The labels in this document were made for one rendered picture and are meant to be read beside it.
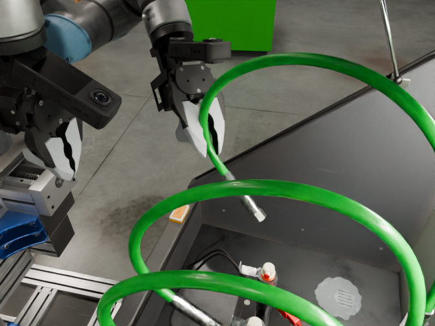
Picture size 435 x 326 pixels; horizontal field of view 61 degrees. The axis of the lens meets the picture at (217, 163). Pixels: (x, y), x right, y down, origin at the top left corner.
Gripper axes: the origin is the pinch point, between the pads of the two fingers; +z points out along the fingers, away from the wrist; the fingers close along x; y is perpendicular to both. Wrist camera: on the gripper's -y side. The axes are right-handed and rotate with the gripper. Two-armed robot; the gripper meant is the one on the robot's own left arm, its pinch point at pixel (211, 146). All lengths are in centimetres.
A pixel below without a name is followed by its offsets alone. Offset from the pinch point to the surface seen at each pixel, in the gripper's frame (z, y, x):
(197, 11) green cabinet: -156, 219, -187
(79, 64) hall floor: -146, 306, -94
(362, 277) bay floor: 37, 10, -38
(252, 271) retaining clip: 19.4, -3.8, 2.1
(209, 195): 6.5, -19.3, 15.8
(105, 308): 14.3, -9.2, 24.4
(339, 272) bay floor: 35, 13, -35
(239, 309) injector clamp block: 28.2, 8.6, -1.9
